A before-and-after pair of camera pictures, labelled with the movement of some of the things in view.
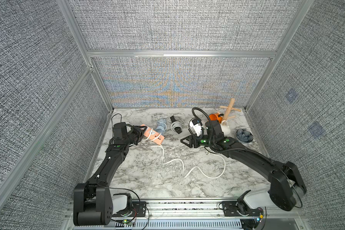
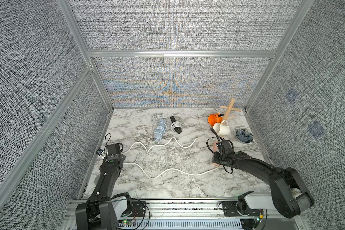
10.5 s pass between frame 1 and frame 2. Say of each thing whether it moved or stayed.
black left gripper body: moved
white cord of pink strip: moved
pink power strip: moved
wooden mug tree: stayed
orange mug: stayed
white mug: stayed
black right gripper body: moved
